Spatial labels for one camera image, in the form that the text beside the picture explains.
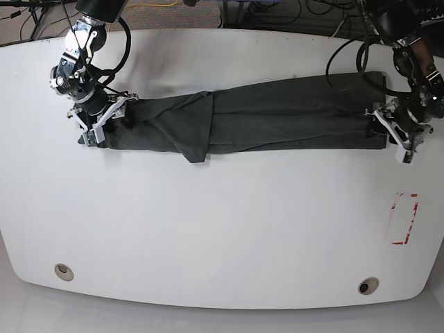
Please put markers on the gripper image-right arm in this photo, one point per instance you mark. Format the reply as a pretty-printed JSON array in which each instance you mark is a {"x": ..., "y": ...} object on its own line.
[{"x": 396, "y": 121}]

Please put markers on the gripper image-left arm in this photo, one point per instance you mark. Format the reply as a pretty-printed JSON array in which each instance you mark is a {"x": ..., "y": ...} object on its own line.
[{"x": 101, "y": 107}]

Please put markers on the dark grey T-shirt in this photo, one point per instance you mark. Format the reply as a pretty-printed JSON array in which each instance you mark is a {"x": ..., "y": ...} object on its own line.
[{"x": 296, "y": 113}]

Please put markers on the red tape rectangle marking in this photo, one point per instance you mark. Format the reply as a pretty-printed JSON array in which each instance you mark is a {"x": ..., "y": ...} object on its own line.
[{"x": 403, "y": 213}]

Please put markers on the black tripod stand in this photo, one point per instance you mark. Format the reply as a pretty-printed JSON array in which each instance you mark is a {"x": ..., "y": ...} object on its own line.
[{"x": 26, "y": 21}]

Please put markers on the wrist camera on image-right arm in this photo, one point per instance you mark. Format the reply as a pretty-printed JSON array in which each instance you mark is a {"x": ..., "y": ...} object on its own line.
[{"x": 404, "y": 156}]

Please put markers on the wrist camera on image-left arm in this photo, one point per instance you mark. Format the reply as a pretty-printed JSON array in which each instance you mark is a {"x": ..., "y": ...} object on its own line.
[{"x": 93, "y": 137}]

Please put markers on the grey metal frame background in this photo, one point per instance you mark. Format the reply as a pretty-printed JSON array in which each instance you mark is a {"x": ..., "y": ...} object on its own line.
[{"x": 233, "y": 13}]

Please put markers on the right table cable grommet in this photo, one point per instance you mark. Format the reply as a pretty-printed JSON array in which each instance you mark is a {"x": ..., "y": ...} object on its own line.
[{"x": 368, "y": 286}]

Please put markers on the table cable grommet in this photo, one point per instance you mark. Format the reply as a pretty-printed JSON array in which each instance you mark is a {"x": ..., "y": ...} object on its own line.
[
  {"x": 368, "y": 286},
  {"x": 64, "y": 272}
]

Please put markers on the left table cable grommet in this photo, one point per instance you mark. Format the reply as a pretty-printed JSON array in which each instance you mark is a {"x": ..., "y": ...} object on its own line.
[{"x": 64, "y": 272}]

